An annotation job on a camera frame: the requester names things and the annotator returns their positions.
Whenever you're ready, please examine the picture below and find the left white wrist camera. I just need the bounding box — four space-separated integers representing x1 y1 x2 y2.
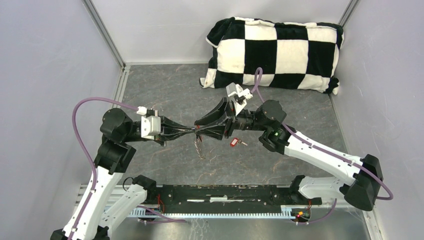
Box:
136 106 161 140

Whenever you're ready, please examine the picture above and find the blue white cable duct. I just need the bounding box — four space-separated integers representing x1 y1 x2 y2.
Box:
127 206 304 220

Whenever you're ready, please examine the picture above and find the red grey keyring holder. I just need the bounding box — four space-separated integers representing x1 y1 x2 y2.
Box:
194 134 206 160

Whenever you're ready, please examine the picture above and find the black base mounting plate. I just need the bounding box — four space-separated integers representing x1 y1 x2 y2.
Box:
142 184 323 214

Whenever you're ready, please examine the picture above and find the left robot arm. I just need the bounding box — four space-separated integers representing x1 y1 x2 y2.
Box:
50 106 195 240

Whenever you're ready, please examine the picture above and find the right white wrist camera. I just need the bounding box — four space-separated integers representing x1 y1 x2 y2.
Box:
225 82 253 116

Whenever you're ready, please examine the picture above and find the black white checkered pillow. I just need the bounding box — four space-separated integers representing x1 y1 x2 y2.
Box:
199 17 344 95

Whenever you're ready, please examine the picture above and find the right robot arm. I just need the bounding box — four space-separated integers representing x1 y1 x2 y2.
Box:
194 97 384 212

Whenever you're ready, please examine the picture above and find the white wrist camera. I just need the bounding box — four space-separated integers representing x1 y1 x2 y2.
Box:
136 106 161 140
225 82 253 116

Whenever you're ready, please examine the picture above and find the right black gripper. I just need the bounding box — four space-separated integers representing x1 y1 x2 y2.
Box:
194 96 268 141

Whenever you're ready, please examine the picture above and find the red tag key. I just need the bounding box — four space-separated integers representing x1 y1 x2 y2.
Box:
230 138 248 147

